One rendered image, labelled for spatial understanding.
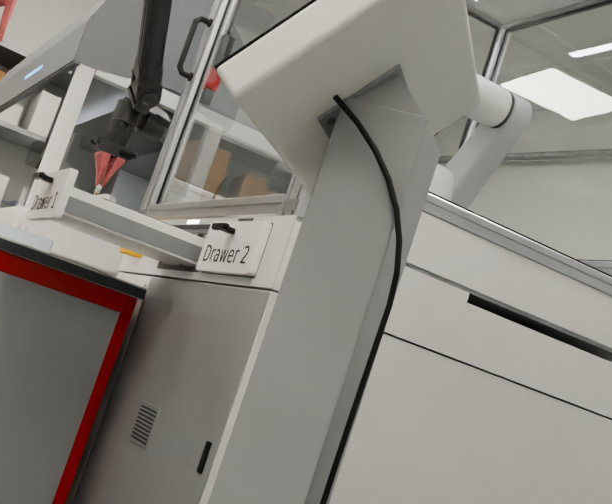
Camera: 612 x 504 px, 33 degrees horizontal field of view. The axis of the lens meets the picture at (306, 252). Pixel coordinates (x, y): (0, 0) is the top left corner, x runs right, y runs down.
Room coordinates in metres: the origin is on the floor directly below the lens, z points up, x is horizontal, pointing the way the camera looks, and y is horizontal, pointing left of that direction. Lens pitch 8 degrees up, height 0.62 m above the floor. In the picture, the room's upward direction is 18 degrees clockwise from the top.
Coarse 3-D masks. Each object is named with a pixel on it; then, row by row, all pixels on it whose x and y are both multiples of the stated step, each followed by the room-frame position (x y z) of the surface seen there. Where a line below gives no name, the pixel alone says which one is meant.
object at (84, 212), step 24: (72, 192) 2.15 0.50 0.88; (72, 216) 2.15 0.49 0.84; (96, 216) 2.17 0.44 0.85; (120, 216) 2.19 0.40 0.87; (144, 216) 2.22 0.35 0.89; (120, 240) 2.30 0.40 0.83; (144, 240) 2.22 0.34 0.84; (168, 240) 2.24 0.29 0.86; (192, 240) 2.27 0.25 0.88; (168, 264) 2.51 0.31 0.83; (192, 264) 2.30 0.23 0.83
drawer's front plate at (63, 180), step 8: (56, 176) 2.22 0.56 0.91; (64, 176) 2.15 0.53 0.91; (72, 176) 2.12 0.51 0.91; (40, 184) 2.35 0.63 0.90; (48, 184) 2.27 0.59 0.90; (56, 184) 2.19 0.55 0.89; (64, 184) 2.12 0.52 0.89; (72, 184) 2.13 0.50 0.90; (40, 192) 2.32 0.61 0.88; (48, 192) 2.24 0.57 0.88; (64, 192) 2.12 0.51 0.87; (32, 200) 2.38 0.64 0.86; (40, 200) 2.29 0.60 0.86; (56, 200) 2.14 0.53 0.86; (64, 200) 2.12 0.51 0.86; (48, 208) 2.19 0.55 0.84; (56, 208) 2.12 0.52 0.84; (64, 208) 2.13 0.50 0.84; (32, 216) 2.31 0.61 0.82; (40, 216) 2.23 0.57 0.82; (48, 216) 2.16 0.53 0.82; (56, 216) 2.12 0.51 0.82
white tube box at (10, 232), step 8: (0, 232) 2.46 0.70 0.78; (8, 232) 2.46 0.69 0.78; (16, 232) 2.47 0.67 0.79; (24, 232) 2.47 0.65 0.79; (16, 240) 2.47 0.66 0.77; (24, 240) 2.47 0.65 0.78; (32, 240) 2.47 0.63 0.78; (40, 240) 2.48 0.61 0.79; (48, 240) 2.48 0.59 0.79; (40, 248) 2.48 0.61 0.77; (48, 248) 2.48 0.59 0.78
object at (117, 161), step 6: (96, 144) 2.28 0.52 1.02; (102, 144) 2.27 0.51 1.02; (108, 144) 2.28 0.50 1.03; (102, 150) 2.28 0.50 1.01; (108, 150) 2.28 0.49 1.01; (114, 150) 2.29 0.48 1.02; (114, 156) 2.31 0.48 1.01; (120, 156) 2.29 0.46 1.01; (108, 162) 2.35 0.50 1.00; (114, 162) 2.30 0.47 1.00; (120, 162) 2.30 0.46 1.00; (108, 168) 2.34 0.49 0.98; (114, 168) 2.30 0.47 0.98; (108, 174) 2.31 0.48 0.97; (102, 180) 2.33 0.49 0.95; (102, 186) 2.32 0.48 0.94
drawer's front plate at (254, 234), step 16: (240, 224) 2.08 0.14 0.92; (256, 224) 2.00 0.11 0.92; (208, 240) 2.21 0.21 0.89; (224, 240) 2.13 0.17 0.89; (240, 240) 2.05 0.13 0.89; (256, 240) 1.98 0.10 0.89; (240, 256) 2.03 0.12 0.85; (256, 256) 1.97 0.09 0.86; (208, 272) 2.20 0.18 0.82; (224, 272) 2.08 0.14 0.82; (240, 272) 2.00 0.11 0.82
